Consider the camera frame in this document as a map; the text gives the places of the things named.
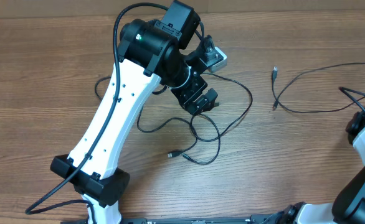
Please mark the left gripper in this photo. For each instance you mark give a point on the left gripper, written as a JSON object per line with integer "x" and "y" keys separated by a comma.
{"x": 187, "y": 97}

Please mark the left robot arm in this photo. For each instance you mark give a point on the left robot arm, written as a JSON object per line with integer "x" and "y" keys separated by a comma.
{"x": 147, "y": 54}

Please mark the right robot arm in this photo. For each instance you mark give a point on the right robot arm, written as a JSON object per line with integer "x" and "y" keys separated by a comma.
{"x": 349, "y": 205}

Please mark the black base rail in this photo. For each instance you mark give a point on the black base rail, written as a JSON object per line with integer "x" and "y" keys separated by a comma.
{"x": 253, "y": 219}

